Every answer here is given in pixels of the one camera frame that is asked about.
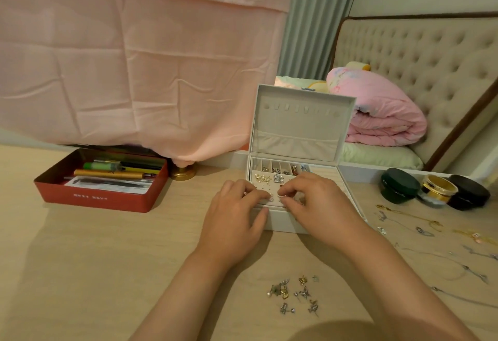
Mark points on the person's right forearm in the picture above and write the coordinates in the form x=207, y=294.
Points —
x=400, y=294

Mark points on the person's left forearm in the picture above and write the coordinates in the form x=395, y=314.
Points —
x=183, y=301

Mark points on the pink draped cloth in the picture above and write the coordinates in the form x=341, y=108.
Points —
x=136, y=60

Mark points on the person's left thumb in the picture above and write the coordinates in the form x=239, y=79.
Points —
x=260, y=221

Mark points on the person's right thumb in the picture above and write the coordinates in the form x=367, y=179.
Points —
x=296, y=211

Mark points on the black round jar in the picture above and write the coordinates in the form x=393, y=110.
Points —
x=469, y=192

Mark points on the white paper packet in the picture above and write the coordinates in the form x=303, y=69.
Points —
x=105, y=185

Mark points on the beige tufted headboard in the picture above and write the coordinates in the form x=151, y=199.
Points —
x=428, y=64

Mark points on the yellow pen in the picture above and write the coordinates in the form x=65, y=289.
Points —
x=142, y=170

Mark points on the white jewelry box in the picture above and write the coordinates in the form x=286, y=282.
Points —
x=303, y=126

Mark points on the gold bangle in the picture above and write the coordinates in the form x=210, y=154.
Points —
x=437, y=189

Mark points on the group of earrings in box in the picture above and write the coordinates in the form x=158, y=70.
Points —
x=263, y=177

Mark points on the pink folded blanket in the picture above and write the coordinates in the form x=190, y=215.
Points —
x=377, y=111

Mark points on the red tin box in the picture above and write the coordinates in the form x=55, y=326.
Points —
x=89, y=198

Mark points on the person's right hand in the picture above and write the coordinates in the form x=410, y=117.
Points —
x=326, y=212

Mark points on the green marker pen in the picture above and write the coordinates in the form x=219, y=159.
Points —
x=99, y=166

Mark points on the brown gold pen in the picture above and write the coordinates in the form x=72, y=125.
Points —
x=109, y=174

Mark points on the dark green round jar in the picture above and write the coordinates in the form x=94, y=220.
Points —
x=398, y=187

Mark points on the yellow plush toy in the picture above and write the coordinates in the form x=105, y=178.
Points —
x=358, y=66

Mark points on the grey green curtain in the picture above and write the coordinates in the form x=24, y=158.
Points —
x=315, y=17

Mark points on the pile of loose earrings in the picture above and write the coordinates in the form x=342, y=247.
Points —
x=286, y=292

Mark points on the gold round stand base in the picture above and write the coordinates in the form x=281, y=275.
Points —
x=183, y=173

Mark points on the light green pillow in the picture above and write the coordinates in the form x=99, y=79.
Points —
x=295, y=81

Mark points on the person's left hand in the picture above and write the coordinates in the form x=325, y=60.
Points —
x=227, y=224

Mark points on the light green mattress sheet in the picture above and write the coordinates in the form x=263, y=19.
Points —
x=381, y=156

